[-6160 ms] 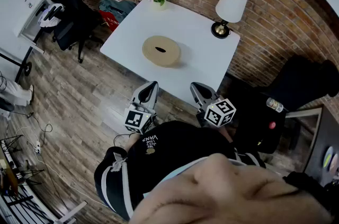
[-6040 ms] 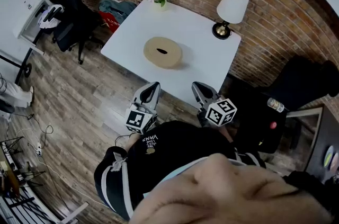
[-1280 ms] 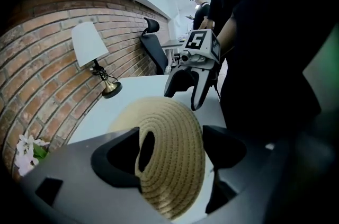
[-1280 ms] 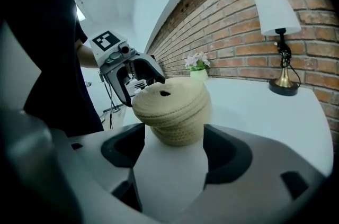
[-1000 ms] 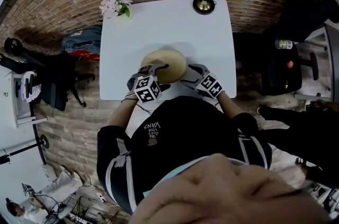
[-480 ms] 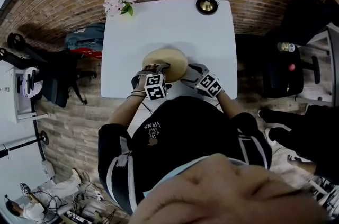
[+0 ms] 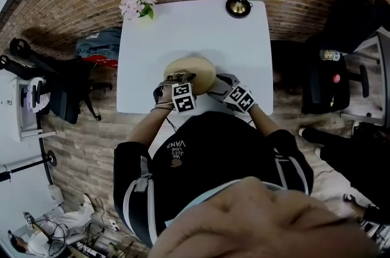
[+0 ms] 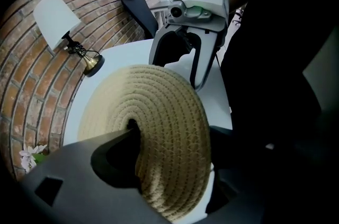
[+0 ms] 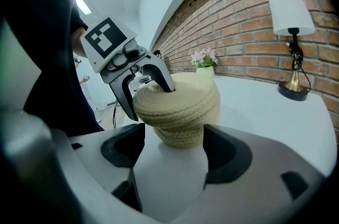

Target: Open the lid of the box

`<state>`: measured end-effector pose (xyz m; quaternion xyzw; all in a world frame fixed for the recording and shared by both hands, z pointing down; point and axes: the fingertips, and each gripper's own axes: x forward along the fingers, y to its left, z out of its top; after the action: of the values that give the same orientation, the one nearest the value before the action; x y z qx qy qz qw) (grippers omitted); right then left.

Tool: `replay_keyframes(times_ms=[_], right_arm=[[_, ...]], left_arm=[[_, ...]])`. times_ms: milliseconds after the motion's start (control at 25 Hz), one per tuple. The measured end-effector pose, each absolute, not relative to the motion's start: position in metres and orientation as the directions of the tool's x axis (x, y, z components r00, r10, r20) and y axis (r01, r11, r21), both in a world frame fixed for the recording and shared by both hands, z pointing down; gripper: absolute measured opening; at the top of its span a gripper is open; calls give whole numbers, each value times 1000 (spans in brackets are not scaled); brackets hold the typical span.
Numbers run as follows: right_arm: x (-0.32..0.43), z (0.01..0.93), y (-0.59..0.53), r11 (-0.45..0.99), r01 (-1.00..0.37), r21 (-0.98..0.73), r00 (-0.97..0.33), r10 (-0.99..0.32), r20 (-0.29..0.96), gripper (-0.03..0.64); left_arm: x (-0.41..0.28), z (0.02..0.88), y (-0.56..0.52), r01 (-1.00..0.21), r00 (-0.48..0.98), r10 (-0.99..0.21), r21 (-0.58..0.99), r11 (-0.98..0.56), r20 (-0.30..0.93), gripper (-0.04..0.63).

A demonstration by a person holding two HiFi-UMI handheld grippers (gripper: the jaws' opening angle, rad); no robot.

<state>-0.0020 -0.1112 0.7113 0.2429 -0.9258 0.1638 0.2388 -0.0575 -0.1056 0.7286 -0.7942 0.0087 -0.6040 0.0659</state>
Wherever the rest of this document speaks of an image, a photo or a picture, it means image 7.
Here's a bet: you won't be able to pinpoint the white device with black handles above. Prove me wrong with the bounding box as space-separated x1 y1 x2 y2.
19 76 52 115

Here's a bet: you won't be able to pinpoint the white cabinet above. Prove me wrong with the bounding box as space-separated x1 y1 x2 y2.
0 69 57 142

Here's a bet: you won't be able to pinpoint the black stand with round base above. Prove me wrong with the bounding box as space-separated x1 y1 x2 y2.
0 149 58 184

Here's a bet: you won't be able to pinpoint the person's face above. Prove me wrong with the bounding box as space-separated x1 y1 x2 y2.
149 176 381 258

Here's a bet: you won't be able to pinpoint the person in blue mask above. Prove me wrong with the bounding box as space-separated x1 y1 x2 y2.
113 112 314 249

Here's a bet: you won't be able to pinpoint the pink flowers in pale vase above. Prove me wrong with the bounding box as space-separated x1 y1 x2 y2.
118 0 158 27

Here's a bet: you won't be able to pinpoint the person's right forearm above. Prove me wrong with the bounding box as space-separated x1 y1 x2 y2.
247 103 282 139

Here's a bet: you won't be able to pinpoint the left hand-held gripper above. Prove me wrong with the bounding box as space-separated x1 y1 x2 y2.
152 72 197 114

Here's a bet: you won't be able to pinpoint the person's left forearm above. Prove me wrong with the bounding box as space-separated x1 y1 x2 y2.
126 102 175 157

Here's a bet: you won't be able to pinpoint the black tripod stands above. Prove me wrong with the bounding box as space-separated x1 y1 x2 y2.
69 225 135 258

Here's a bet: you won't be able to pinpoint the grey desk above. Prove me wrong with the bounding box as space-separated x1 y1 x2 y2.
340 27 390 129

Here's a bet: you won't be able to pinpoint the black office chair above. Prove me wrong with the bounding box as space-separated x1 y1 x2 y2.
300 0 390 116
0 37 114 126

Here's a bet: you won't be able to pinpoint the red bag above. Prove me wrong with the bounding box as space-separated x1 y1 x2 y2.
81 55 119 70

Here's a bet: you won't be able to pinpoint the person's left hand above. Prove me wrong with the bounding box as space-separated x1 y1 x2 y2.
159 86 176 104

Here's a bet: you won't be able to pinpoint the thin wrist bracelet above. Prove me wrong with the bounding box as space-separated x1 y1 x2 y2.
150 101 175 113

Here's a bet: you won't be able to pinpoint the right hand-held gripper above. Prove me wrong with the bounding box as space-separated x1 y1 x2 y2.
207 73 257 114

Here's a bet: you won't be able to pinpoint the round wooden ring tray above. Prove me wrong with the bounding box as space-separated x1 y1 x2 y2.
163 56 217 96

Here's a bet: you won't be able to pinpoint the clear bottle with label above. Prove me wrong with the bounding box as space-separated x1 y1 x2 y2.
319 49 341 62

